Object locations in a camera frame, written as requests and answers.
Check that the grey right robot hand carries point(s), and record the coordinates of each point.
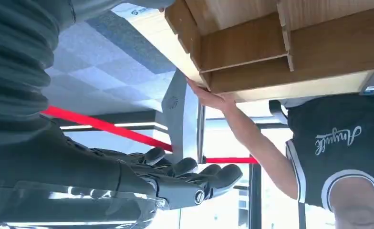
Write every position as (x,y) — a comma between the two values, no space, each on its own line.
(63,170)

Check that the red barrier tape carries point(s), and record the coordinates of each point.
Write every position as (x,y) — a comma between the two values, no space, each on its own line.
(111,128)

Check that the black ceiling beam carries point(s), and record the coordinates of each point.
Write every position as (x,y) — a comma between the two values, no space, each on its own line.
(136,115)

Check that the ribbed grey right arm sleeve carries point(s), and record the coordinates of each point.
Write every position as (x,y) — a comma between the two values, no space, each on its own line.
(16,63)

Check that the grey pillar with logo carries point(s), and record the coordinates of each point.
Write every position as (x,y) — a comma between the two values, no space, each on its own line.
(180,126)

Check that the person's left hand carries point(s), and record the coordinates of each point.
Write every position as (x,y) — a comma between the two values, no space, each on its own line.
(209,98)

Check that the person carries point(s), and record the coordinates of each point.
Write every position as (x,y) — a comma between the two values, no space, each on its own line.
(332,158)

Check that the wooden card box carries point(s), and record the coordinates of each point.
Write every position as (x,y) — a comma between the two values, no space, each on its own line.
(316,47)

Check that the black window frame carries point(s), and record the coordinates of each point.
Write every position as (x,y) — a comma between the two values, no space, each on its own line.
(255,196)

